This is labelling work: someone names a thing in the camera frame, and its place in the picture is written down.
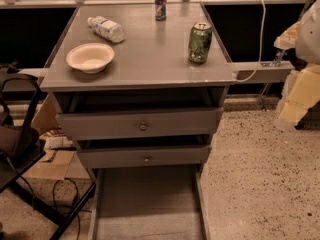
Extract black chair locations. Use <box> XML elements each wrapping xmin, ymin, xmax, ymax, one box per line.
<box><xmin>0</xmin><ymin>66</ymin><xmax>96</xmax><ymax>240</ymax></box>

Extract grey middle drawer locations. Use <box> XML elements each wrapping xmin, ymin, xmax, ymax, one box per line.
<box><xmin>77</xmin><ymin>145</ymin><xmax>211</xmax><ymax>169</ymax></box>

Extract clear plastic water bottle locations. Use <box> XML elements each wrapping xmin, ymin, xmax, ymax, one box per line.
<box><xmin>87</xmin><ymin>16</ymin><xmax>125</xmax><ymax>43</ymax></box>

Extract grey open bottom drawer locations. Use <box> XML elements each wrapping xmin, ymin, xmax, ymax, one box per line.
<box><xmin>88</xmin><ymin>165</ymin><xmax>211</xmax><ymax>240</ymax></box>

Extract blue soda can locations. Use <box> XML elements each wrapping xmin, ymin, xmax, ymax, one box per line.
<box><xmin>155</xmin><ymin>0</ymin><xmax>167</xmax><ymax>21</ymax></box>

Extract white paper bowl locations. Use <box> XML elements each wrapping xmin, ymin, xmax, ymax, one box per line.
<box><xmin>66</xmin><ymin>43</ymin><xmax>115</xmax><ymax>74</ymax></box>

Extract metal diagonal support rod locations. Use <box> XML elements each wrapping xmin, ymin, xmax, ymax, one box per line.
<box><xmin>256</xmin><ymin>0</ymin><xmax>320</xmax><ymax>112</ymax></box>

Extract black floor cable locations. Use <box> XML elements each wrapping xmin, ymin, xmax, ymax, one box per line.
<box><xmin>19</xmin><ymin>177</ymin><xmax>93</xmax><ymax>240</ymax></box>

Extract grey drawer cabinet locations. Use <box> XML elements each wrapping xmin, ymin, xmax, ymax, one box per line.
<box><xmin>39</xmin><ymin>2</ymin><xmax>238</xmax><ymax>185</ymax></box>

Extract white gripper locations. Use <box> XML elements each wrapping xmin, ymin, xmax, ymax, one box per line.
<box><xmin>274</xmin><ymin>0</ymin><xmax>320</xmax><ymax>128</ymax></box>

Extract green soda can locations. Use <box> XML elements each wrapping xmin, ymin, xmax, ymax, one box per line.
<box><xmin>188</xmin><ymin>22</ymin><xmax>212</xmax><ymax>64</ymax></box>

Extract grey top drawer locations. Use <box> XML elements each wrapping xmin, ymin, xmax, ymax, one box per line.
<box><xmin>56</xmin><ymin>108</ymin><xmax>223</xmax><ymax>140</ymax></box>

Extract grey metal rail beam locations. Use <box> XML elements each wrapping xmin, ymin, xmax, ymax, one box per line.
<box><xmin>233</xmin><ymin>61</ymin><xmax>294</xmax><ymax>84</ymax></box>

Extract white cable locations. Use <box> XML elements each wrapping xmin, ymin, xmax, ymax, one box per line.
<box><xmin>235</xmin><ymin>0</ymin><xmax>267</xmax><ymax>83</ymax></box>

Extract cardboard box pieces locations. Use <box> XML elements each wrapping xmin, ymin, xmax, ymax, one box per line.
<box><xmin>25</xmin><ymin>96</ymin><xmax>89</xmax><ymax>180</ymax></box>

